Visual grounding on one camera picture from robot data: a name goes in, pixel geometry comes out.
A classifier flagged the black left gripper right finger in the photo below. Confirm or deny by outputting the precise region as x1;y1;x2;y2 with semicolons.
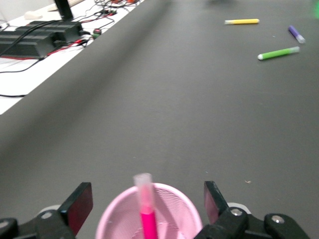
194;181;311;239

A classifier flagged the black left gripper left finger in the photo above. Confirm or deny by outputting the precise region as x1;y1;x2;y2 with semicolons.
0;182;94;239

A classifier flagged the pink marker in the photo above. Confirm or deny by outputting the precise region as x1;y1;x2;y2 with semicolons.
133;173;159;239

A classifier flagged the pink mesh cup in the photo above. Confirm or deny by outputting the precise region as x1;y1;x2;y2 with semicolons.
95;182;203;239

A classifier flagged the dark grey table mat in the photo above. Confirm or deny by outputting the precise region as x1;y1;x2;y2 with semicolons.
0;0;319;239

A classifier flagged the green marker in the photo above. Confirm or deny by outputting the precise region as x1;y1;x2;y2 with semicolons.
257;46;301;61

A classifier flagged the black power supply box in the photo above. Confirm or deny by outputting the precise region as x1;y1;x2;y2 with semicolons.
15;19;84;43
0;30;57;60

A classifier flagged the yellow marker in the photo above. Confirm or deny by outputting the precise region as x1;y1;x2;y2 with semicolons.
224;18;261;26

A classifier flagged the purple marker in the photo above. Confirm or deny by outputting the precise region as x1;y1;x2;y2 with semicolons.
288;24;307;45

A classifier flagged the white rounded small object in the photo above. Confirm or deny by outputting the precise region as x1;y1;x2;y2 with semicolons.
23;10;43;20

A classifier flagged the black upright pole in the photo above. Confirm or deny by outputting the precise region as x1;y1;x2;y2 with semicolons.
53;0;74;21

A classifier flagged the red wire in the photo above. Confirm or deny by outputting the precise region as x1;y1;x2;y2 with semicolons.
0;39;88;61

